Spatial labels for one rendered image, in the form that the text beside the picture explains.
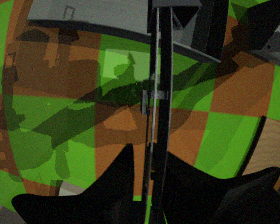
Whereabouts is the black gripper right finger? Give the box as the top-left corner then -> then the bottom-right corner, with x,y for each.
161,151 -> 280,224

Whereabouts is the light brown wooden board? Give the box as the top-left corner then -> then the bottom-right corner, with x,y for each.
236,116 -> 280,177

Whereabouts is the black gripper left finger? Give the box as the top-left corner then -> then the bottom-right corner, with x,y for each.
11,143 -> 135,224

